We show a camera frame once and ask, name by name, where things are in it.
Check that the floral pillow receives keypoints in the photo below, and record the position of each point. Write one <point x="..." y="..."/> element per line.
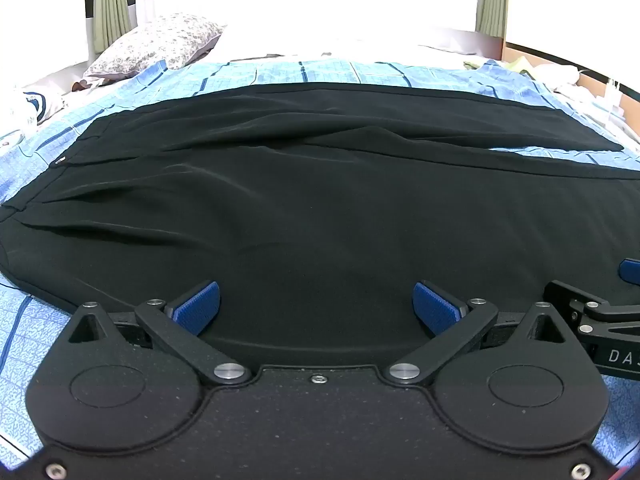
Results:
<point x="155" y="42"/>

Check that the wooden bed frame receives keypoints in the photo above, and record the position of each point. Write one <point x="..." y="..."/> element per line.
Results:
<point x="540" y="57"/>

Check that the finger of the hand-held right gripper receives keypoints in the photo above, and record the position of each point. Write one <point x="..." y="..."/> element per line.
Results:
<point x="631" y="270"/>
<point x="600" y="307"/>

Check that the white cloth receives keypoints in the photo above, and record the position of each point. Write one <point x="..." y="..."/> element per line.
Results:
<point x="562" y="77"/>

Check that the white charger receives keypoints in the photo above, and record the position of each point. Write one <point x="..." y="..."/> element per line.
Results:
<point x="611" y="95"/>

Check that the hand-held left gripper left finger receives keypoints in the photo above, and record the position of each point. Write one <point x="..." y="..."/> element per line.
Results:
<point x="197" y="305"/>

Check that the blue checked blanket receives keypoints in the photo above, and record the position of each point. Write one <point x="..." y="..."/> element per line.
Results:
<point x="30" y="360"/>

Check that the white pillow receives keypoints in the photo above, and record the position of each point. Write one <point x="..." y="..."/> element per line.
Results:
<point x="265" y="42"/>

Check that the black pants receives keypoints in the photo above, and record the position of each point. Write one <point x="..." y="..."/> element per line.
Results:
<point x="310" y="185"/>

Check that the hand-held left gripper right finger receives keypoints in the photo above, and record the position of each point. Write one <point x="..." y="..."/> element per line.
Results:
<point x="434" y="307"/>

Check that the green cloth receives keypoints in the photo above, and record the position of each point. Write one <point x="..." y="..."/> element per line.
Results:
<point x="517" y="64"/>

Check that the white printed cushion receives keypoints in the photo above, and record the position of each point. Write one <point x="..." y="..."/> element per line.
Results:
<point x="32" y="105"/>

